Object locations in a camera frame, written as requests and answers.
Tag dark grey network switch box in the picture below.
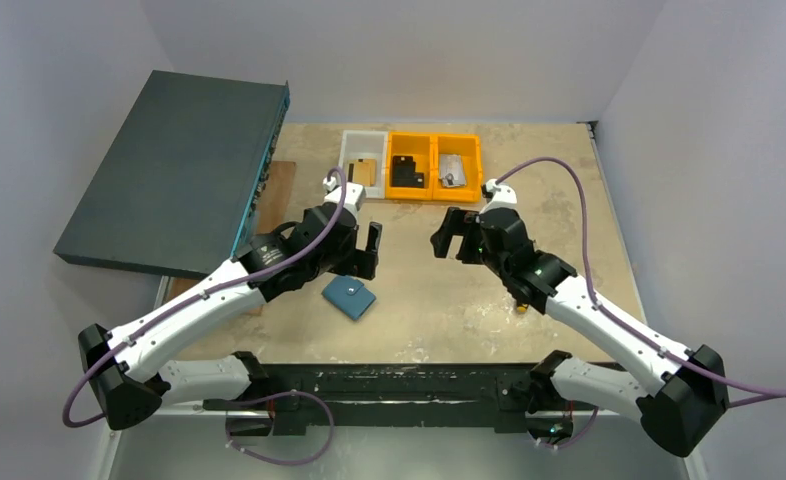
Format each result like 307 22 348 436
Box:
54 70 290 279

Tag aluminium frame rail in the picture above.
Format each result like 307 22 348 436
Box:
91 274 709 480

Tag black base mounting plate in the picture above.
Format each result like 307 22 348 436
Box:
203 363 593 435

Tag wooden board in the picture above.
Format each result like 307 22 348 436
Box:
157 161 296 306

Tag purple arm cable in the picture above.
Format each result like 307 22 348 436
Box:
61 166 349 430
492 156 786 407

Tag silver cards in yellow bin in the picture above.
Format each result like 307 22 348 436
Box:
438 154 467 188

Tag yellow bin right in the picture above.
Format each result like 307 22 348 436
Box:
431 134 483 203

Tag white plastic bin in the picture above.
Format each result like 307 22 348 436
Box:
338 130 388 200

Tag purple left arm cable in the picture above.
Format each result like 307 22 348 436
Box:
61 166 349 430

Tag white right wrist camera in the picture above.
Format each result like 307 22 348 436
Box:
480 179 517 214

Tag black cards in yellow bin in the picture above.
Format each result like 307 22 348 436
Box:
389 155 425 188

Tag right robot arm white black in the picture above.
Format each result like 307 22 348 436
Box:
430 207 729 457

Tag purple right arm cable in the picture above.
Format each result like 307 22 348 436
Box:
492 156 786 407

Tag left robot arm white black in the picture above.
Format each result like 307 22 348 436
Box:
78 203 382 430

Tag gold cards in white bin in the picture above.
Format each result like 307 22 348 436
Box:
346 157 377 187

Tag yellow bin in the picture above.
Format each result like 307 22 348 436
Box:
385 131 434 202
431 134 483 203

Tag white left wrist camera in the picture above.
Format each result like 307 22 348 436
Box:
323 177 366 220

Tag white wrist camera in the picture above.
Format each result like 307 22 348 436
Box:
480 179 517 214
323 177 366 220

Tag teal card holder wallet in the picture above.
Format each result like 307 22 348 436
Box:
322 276 376 321

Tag yellow bin middle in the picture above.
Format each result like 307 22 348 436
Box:
385 131 434 202

